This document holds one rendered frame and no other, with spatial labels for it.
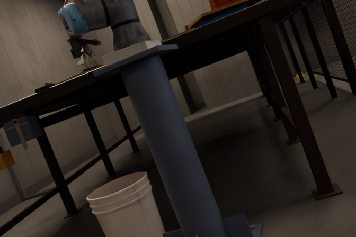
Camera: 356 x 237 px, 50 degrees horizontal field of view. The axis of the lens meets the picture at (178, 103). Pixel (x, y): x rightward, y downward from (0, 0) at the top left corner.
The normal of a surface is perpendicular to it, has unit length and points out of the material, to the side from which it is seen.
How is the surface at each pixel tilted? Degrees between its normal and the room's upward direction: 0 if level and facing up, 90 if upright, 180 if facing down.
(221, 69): 90
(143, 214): 93
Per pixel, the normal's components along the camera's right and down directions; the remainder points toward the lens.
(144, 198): 0.81, -0.22
